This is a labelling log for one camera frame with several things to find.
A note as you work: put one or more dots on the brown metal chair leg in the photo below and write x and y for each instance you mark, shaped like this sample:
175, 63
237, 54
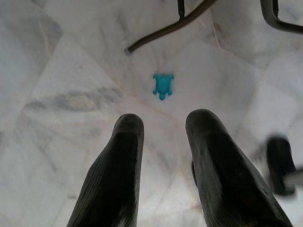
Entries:
165, 29

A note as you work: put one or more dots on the turquoise plastic turtle toy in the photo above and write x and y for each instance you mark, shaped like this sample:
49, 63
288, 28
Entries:
163, 82

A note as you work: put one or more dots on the black robot left foot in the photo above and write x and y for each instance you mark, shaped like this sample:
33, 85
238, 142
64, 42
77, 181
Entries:
279, 163

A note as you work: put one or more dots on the dark metal chair frame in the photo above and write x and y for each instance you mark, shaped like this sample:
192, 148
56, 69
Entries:
268, 14

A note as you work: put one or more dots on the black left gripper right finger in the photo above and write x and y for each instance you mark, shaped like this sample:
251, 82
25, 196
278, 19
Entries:
225, 170

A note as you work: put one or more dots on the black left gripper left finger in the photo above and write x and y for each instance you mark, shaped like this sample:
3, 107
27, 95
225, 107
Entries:
113, 170

